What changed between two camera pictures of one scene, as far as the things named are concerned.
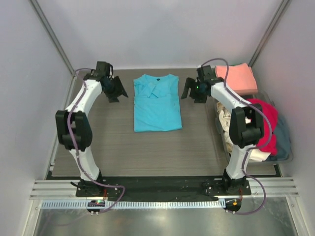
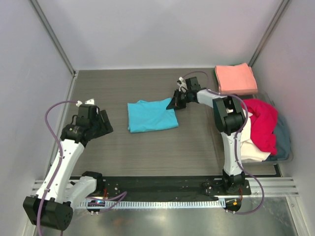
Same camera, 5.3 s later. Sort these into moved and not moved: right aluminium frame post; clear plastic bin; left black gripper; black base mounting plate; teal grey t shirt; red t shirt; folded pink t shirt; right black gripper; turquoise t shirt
Moved: right black gripper; left black gripper; turquoise t shirt
Not moved: folded pink t shirt; red t shirt; clear plastic bin; right aluminium frame post; black base mounting plate; teal grey t shirt
